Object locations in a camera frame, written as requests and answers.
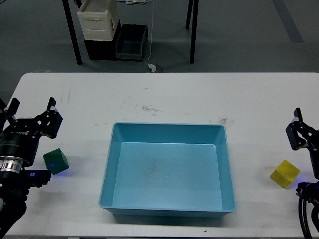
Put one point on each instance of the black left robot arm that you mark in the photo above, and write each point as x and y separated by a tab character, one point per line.
15	183

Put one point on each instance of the black table leg right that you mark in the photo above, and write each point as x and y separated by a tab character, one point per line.
191	20

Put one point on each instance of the black storage box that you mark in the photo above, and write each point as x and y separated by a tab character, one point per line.
103	50

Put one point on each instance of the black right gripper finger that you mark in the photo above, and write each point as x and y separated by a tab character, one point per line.
301	135

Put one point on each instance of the black table leg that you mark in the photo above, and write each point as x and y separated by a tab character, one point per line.
72	32
191	20

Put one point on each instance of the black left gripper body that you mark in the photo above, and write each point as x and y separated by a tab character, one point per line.
19	141

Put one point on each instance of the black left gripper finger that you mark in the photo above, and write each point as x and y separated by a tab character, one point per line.
7	112
48	123

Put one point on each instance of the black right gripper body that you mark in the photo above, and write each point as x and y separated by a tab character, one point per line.
314	157

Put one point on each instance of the yellow wooden block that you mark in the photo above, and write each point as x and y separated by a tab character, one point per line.
285	174

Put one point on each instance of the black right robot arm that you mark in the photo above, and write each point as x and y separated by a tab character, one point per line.
308	193

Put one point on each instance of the cream plastic crate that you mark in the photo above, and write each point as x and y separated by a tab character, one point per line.
98	19

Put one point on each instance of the green wooden block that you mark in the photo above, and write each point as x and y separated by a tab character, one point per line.
56	161

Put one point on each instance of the white power adapter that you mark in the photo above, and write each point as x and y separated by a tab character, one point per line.
152	68

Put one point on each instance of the dark grey plastic bin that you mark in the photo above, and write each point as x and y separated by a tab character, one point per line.
131	42

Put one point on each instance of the black table leg left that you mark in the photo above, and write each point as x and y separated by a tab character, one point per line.
72	32

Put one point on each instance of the light blue plastic bin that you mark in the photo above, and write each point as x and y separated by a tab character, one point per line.
170	170

